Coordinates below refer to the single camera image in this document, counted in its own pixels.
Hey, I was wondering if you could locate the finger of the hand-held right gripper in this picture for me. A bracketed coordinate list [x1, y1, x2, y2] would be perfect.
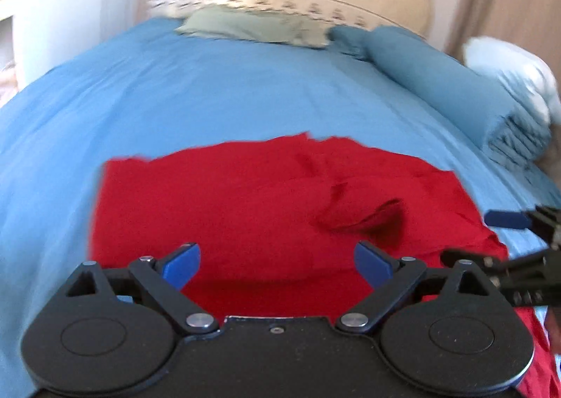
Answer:
[484, 204, 561, 250]
[439, 248, 561, 306]

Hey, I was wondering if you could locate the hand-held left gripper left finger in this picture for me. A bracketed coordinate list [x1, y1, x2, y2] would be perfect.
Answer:
[65, 242, 221, 335]

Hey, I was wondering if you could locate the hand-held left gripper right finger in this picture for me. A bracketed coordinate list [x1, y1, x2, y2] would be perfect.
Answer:
[336, 241, 494, 335]

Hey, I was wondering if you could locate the red garment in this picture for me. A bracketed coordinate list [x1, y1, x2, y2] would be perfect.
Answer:
[89, 131, 561, 398]

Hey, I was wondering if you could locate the white pillow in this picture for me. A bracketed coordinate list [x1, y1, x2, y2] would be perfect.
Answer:
[464, 36, 561, 127]

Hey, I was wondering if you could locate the folded blue blanket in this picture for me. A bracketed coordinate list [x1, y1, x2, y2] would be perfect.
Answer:
[329, 25, 552, 170]

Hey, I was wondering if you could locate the bed with blue sheet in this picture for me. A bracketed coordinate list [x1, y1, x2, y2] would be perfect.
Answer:
[0, 18, 561, 398]

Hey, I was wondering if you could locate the green pillow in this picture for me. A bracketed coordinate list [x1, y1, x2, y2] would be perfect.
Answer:
[174, 5, 332, 49]

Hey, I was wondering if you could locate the white cabinet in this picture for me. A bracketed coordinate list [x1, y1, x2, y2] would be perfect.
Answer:
[0, 0, 134, 92]

